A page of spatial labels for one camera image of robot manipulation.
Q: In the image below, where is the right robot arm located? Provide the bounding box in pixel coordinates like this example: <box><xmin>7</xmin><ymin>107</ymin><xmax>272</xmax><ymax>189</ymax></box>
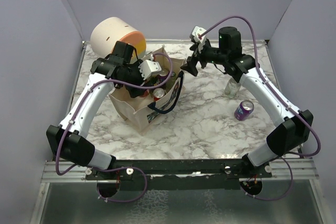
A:
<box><xmin>181</xmin><ymin>26</ymin><xmax>313</xmax><ymax>177</ymax></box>

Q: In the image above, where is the beige canvas tote bag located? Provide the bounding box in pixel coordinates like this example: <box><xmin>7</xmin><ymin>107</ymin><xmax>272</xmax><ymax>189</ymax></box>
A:
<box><xmin>109</xmin><ymin>58</ymin><xmax>186</xmax><ymax>132</ymax></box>

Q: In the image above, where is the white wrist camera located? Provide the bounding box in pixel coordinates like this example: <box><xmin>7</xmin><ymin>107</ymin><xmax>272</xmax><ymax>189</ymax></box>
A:
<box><xmin>190</xmin><ymin>26</ymin><xmax>206</xmax><ymax>49</ymax></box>
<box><xmin>139</xmin><ymin>60</ymin><xmax>162</xmax><ymax>80</ymax></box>

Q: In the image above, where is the white round drawer box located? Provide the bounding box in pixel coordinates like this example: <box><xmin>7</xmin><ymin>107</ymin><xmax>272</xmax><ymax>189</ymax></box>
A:
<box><xmin>90</xmin><ymin>17</ymin><xmax>146</xmax><ymax>58</ymax></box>

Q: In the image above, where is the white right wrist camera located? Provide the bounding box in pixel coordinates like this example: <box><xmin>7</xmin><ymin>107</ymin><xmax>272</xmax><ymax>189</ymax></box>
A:
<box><xmin>190</xmin><ymin>26</ymin><xmax>206</xmax><ymax>49</ymax></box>

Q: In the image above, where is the red cola can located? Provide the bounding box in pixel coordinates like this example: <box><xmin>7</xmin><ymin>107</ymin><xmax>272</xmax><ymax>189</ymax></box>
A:
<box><xmin>140</xmin><ymin>90</ymin><xmax>149</xmax><ymax>98</ymax></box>
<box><xmin>152</xmin><ymin>88</ymin><xmax>165</xmax><ymax>101</ymax></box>

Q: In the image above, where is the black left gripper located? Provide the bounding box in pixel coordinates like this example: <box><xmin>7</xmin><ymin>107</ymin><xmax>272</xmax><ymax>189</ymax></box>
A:
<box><xmin>119</xmin><ymin>60</ymin><xmax>153</xmax><ymax>97</ymax></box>

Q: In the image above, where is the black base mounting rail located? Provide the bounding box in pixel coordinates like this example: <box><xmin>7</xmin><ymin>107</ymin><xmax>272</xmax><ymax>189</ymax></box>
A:
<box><xmin>52</xmin><ymin>151</ymin><xmax>274</xmax><ymax>191</ymax></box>

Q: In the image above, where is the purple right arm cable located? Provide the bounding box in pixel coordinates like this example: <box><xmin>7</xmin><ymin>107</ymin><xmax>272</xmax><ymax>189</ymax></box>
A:
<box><xmin>198</xmin><ymin>15</ymin><xmax>321</xmax><ymax>200</ymax></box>

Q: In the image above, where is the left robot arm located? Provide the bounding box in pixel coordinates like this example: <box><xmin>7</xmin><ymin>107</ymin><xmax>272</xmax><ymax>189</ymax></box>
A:
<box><xmin>46</xmin><ymin>41</ymin><xmax>145</xmax><ymax>179</ymax></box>

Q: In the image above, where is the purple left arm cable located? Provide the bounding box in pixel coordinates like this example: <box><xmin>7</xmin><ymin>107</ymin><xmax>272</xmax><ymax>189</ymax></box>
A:
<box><xmin>55</xmin><ymin>52</ymin><xmax>173</xmax><ymax>204</ymax></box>

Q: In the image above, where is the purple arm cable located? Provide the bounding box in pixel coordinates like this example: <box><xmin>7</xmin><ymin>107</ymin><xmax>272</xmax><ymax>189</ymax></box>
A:
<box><xmin>198</xmin><ymin>15</ymin><xmax>321</xmax><ymax>200</ymax></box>
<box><xmin>55</xmin><ymin>52</ymin><xmax>173</xmax><ymax>204</ymax></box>

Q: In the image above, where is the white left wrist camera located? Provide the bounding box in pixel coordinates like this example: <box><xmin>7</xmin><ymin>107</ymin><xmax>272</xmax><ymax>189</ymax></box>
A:
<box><xmin>139</xmin><ymin>60</ymin><xmax>162</xmax><ymax>80</ymax></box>

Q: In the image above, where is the clear Chang bottle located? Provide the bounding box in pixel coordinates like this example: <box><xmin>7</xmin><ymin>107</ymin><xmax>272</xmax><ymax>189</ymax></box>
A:
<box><xmin>224</xmin><ymin>78</ymin><xmax>241</xmax><ymax>98</ymax></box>

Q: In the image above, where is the purple Fanta can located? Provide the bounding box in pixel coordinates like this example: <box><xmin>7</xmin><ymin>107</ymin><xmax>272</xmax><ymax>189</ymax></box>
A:
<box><xmin>234</xmin><ymin>100</ymin><xmax>254</xmax><ymax>121</ymax></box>
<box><xmin>156</xmin><ymin>68</ymin><xmax>169</xmax><ymax>84</ymax></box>

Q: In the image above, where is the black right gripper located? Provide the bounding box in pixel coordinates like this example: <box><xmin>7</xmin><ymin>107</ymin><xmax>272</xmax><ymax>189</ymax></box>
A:
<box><xmin>180</xmin><ymin>39</ymin><xmax>228</xmax><ymax>77</ymax></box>

